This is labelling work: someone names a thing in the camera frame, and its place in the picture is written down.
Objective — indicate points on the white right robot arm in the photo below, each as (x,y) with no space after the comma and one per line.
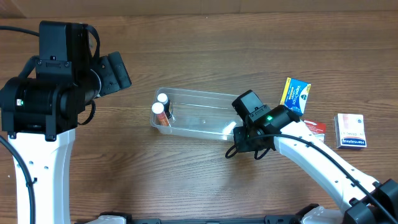
(360,197)

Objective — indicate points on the blue yellow medicine box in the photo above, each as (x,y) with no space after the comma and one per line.
(295,95)

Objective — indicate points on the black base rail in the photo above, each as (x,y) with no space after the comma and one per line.
(268,219)

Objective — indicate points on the black tube white cap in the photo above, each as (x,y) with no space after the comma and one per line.
(165,100)

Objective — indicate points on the clear plastic container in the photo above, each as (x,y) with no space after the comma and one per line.
(199,114)

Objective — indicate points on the orange tube white cap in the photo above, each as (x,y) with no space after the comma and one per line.
(159,111)

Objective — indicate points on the white blue plaster box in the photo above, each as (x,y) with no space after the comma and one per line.
(349,130)

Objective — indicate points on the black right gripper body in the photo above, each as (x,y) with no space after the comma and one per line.
(244,137)

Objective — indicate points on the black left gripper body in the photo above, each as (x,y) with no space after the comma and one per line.
(115,73)

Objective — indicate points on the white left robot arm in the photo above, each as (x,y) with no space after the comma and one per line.
(39,113)

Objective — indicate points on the red white medicine box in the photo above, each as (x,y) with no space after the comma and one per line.
(318,129)

